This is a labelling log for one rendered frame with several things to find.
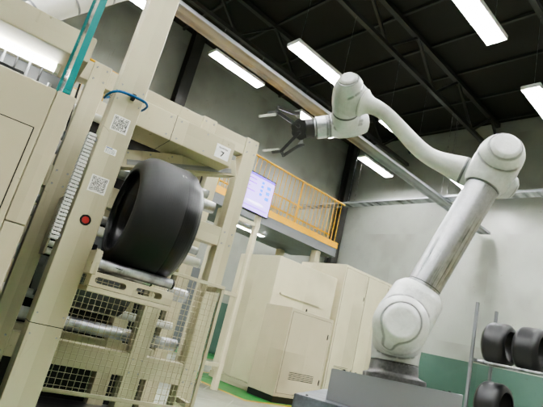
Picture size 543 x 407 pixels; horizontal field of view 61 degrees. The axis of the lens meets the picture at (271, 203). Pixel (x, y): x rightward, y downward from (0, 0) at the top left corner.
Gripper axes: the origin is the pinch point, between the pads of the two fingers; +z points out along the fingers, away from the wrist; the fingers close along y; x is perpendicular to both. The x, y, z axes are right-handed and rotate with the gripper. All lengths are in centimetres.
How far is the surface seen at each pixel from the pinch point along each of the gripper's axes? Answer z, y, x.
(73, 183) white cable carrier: 82, -12, -11
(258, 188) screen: 26, -33, -458
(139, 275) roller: 59, -53, -9
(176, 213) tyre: 40, -29, -10
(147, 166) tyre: 53, -7, -20
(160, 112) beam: 54, 22, -62
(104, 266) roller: 70, -47, -2
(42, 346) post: 94, -74, 9
